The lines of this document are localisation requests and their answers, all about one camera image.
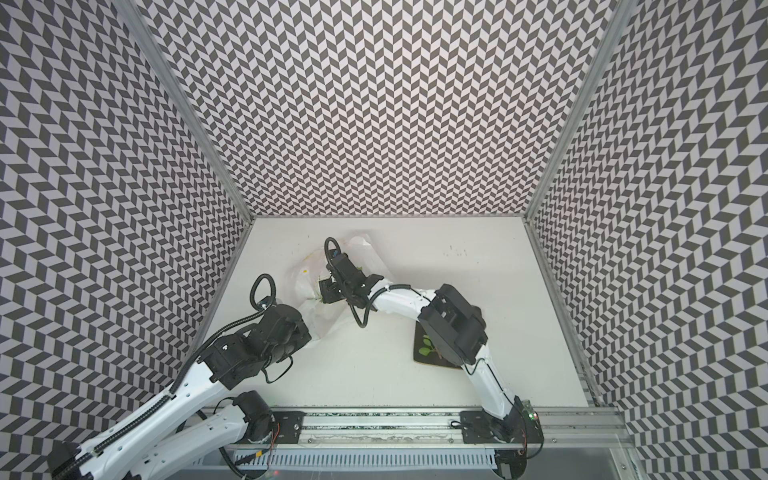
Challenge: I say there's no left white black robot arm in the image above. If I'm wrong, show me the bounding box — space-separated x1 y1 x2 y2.
47 304 311 479

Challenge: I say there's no white plastic bag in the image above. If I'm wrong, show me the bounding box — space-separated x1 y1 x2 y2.
285 234 394 345

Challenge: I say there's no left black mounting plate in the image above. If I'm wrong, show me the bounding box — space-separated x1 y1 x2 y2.
270 410 306 445

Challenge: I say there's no yellow lemon with leaves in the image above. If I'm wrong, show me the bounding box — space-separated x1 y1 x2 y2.
417 334 437 357

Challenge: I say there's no black mounting plate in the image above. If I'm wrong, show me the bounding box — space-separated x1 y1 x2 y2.
270 410 306 445
458 410 544 444

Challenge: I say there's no white vent grille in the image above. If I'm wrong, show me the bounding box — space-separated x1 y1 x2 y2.
239 448 497 471

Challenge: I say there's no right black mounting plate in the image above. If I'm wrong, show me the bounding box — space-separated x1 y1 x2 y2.
458 410 544 444

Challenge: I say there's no black square tray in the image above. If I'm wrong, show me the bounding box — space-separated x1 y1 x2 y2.
412 323 459 369

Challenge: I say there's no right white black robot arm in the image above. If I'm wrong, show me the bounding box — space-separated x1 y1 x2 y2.
319 246 529 443

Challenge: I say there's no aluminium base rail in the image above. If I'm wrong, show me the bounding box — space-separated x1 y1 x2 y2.
273 407 633 451

